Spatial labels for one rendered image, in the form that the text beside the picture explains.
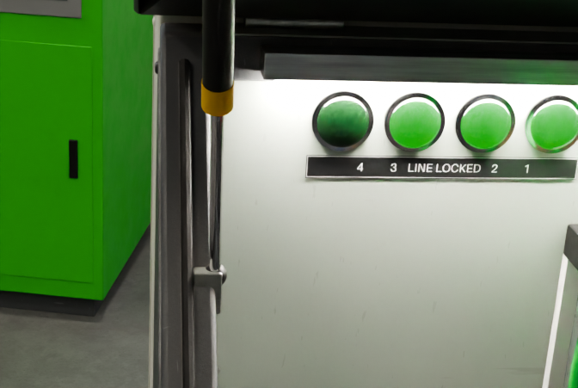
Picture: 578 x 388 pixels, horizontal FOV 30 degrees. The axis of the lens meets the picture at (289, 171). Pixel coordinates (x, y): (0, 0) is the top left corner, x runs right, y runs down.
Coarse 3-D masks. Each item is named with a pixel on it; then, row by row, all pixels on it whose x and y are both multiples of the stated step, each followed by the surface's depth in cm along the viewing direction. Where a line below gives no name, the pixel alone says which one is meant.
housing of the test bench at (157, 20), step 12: (156, 24) 96; (348, 24) 89; (360, 24) 90; (372, 24) 90; (384, 24) 90; (396, 24) 90; (408, 24) 90; (420, 24) 90; (432, 24) 90; (444, 24) 90; (456, 24) 91; (468, 24) 91; (480, 24) 91; (156, 36) 102; (156, 48) 101; (156, 60) 93; (156, 84) 100; (156, 96) 99; (156, 108) 92; (156, 120) 91; (156, 132) 91; (156, 144) 92; (156, 156) 92; (156, 168) 92
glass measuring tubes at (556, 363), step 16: (576, 224) 94; (576, 240) 92; (576, 256) 92; (560, 272) 95; (576, 272) 94; (560, 288) 95; (576, 288) 95; (560, 304) 95; (576, 304) 94; (560, 320) 96; (576, 320) 94; (560, 336) 96; (576, 336) 94; (560, 352) 97; (560, 368) 97; (544, 384) 99; (560, 384) 98
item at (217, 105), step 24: (216, 0) 57; (216, 24) 59; (216, 48) 60; (216, 72) 61; (216, 96) 62; (216, 120) 64; (216, 144) 66; (216, 168) 67; (216, 192) 69; (216, 216) 70; (216, 240) 72; (216, 264) 74; (216, 288) 75; (216, 312) 75
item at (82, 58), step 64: (0, 0) 308; (64, 0) 306; (128, 0) 336; (0, 64) 315; (64, 64) 312; (128, 64) 343; (0, 128) 321; (64, 128) 319; (128, 128) 351; (0, 192) 328; (64, 192) 326; (128, 192) 359; (0, 256) 336; (64, 256) 333; (128, 256) 367
